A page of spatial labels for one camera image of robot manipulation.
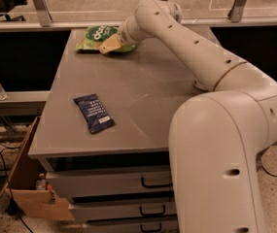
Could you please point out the top grey drawer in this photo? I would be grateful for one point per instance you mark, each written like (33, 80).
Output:
(111, 181)

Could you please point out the blue snack bar wrapper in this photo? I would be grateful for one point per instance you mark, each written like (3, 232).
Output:
(94, 113)

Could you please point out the metal window frame rail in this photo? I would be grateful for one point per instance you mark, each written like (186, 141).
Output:
(46, 14)

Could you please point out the green rice chip bag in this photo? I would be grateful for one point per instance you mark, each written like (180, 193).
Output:
(94, 37)

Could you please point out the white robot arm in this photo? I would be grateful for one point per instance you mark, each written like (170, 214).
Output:
(214, 137)

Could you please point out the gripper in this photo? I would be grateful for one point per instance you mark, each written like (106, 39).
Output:
(122, 36)

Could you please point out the grey drawer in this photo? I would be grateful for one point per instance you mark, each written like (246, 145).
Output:
(134, 225)
(111, 181)
(123, 209)

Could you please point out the bottom grey drawer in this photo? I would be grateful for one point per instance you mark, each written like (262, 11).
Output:
(134, 225)

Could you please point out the white green soda can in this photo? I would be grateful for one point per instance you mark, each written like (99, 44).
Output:
(197, 84)

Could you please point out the middle grey drawer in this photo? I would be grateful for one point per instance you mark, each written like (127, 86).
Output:
(123, 209)

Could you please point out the brown cardboard box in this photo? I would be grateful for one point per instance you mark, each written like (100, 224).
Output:
(24, 174)

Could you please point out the grey drawer cabinet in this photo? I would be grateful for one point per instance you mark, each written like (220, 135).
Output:
(164, 140)

